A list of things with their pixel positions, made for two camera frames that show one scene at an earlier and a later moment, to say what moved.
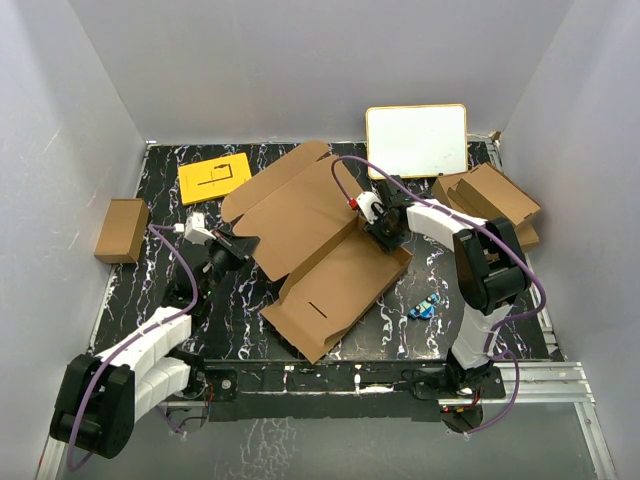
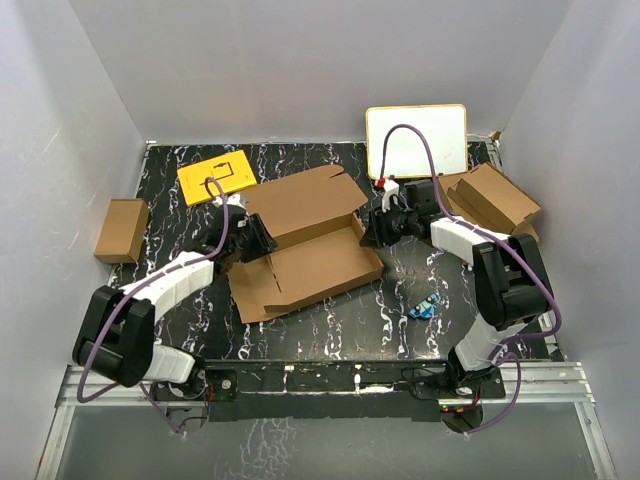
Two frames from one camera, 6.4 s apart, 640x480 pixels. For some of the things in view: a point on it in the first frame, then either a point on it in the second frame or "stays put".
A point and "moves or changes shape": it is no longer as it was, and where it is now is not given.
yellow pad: (212, 179) stays put
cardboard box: (295, 221) moves or changes shape
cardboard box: (123, 231) stays put
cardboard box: (486, 192) stays put
